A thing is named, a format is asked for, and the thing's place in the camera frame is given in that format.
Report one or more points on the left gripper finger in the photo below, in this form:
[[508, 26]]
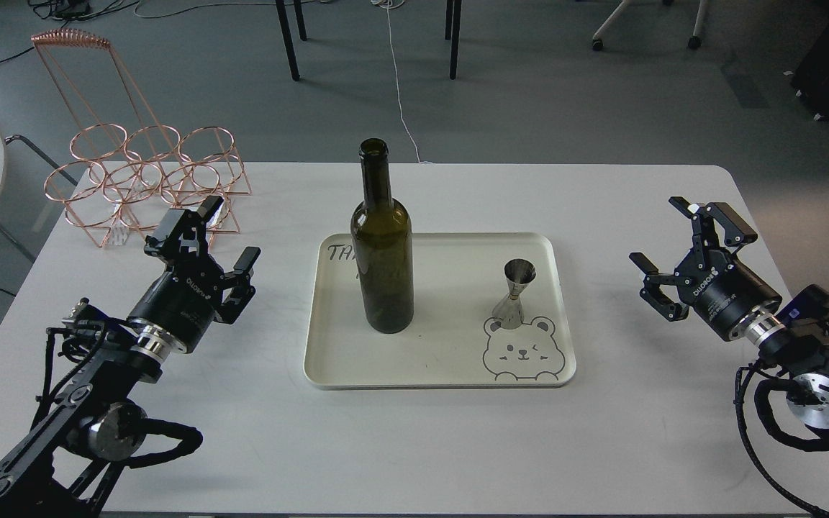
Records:
[[182, 233], [237, 285]]

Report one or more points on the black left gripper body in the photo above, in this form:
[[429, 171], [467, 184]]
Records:
[[180, 305]]

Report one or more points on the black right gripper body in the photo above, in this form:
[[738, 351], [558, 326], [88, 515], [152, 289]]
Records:
[[723, 291]]

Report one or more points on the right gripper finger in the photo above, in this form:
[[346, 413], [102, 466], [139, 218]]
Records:
[[653, 293], [719, 232]]

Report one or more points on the steel double jigger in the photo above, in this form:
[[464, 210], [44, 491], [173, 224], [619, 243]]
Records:
[[509, 311]]

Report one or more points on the dark green wine bottle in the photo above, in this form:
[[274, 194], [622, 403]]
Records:
[[381, 232]]

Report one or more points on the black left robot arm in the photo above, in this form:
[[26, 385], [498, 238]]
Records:
[[86, 430]]

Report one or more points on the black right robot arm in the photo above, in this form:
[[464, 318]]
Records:
[[789, 380]]

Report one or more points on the cream bear print tray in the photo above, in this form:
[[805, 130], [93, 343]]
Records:
[[452, 341]]

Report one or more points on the white office chair base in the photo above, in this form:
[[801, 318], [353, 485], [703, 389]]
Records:
[[637, 22]]

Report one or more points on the copper wire bottle rack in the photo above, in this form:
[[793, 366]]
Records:
[[125, 173]]

